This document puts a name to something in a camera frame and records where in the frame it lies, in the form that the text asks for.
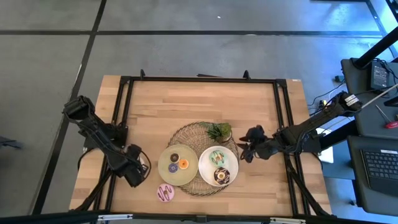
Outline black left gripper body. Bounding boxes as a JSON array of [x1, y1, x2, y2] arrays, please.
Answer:
[[123, 164, 148, 189]]

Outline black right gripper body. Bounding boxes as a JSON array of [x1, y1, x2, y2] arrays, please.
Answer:
[[247, 124, 282, 161]]

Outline large mint green donut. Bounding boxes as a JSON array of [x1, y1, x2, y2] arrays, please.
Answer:
[[208, 149, 226, 168]]

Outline large pink drizzled donut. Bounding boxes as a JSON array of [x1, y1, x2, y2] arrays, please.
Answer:
[[156, 183, 175, 203]]

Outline large chocolate glazed donut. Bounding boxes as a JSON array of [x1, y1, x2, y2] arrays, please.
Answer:
[[213, 167, 231, 185]]

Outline green succulent plant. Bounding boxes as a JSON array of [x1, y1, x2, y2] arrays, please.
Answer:
[[203, 121, 233, 143]]

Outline white round plate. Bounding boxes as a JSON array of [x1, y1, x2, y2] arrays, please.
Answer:
[[198, 145, 239, 187]]

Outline pale green round plate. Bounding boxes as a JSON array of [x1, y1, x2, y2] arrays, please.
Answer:
[[157, 144, 199, 187]]

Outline round woven straw placemat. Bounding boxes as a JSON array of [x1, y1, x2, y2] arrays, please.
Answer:
[[167, 121, 240, 197]]

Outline white paper sheet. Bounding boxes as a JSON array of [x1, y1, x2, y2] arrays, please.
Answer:
[[316, 128, 335, 164]]

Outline dark grey side cart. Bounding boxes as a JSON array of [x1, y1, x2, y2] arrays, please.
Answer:
[[340, 57, 398, 141], [347, 135, 398, 216]]

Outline black laptop keyboard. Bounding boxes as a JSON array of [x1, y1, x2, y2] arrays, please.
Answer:
[[360, 149, 398, 197]]

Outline black power adapter box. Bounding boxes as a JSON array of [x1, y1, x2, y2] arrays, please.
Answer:
[[371, 61, 390, 91]]

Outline black slanted pole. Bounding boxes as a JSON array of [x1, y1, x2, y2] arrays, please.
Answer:
[[353, 26, 398, 70]]

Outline black metal table frame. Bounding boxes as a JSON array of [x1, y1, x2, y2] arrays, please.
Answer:
[[70, 68, 332, 218]]

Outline black camera rig beam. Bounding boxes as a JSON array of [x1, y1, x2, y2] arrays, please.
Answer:
[[0, 210, 398, 224]]

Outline red handled screwdriver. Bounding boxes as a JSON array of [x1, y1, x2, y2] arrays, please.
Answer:
[[374, 104, 398, 129]]

